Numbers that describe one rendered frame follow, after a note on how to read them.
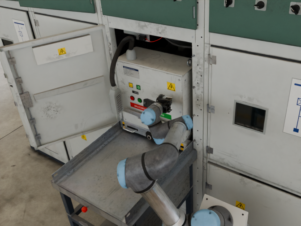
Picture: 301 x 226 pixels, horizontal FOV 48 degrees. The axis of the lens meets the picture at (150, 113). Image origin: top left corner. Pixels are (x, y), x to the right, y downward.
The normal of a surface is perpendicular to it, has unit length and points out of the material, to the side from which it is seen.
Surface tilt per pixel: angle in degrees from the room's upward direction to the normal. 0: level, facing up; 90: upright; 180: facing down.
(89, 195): 0
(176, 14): 90
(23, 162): 0
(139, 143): 0
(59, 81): 90
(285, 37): 90
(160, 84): 90
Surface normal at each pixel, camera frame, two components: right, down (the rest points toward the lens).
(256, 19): -0.58, 0.49
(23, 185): -0.08, -0.83
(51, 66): 0.42, 0.48
